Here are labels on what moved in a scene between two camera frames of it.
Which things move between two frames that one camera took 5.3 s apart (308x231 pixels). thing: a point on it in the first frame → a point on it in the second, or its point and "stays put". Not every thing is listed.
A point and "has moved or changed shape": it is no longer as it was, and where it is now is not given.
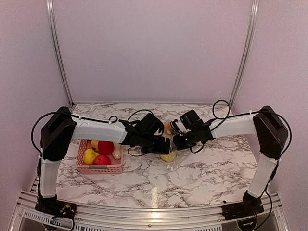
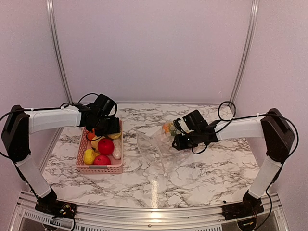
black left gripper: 160,148 → 115,127
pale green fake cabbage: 117,152 stays put
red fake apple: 105,147 stays put
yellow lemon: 169,157 has moved or changed shape
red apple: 102,160 stays put
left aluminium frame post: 50,8 stays put
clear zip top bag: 169,158 has moved or changed shape
